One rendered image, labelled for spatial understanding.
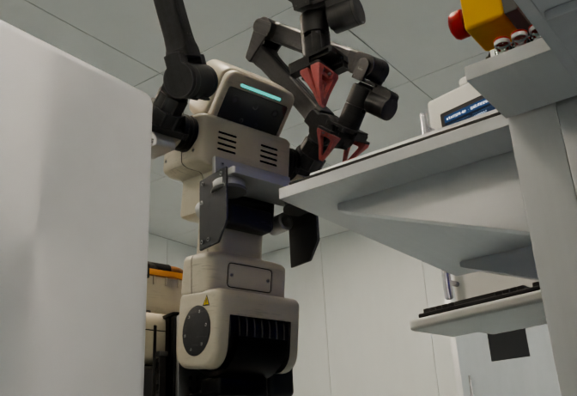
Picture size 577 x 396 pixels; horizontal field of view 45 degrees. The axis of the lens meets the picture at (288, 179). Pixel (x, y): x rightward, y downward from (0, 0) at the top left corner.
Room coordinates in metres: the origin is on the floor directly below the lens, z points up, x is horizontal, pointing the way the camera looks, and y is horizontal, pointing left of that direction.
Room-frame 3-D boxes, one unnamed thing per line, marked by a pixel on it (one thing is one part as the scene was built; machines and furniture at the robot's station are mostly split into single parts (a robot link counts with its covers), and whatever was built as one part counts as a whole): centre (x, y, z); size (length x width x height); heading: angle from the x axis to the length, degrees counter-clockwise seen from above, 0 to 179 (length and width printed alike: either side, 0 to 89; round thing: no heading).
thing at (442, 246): (1.23, -0.38, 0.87); 0.70 x 0.48 x 0.02; 144
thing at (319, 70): (1.17, -0.06, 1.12); 0.07 x 0.07 x 0.09; 53
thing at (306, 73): (1.16, -0.08, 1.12); 0.07 x 0.07 x 0.09; 53
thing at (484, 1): (0.78, -0.29, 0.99); 0.08 x 0.07 x 0.07; 54
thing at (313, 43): (1.16, -0.07, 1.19); 0.10 x 0.07 x 0.07; 53
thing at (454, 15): (0.81, -0.25, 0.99); 0.04 x 0.04 x 0.04; 54
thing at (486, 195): (1.04, -0.23, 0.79); 0.34 x 0.03 x 0.13; 54
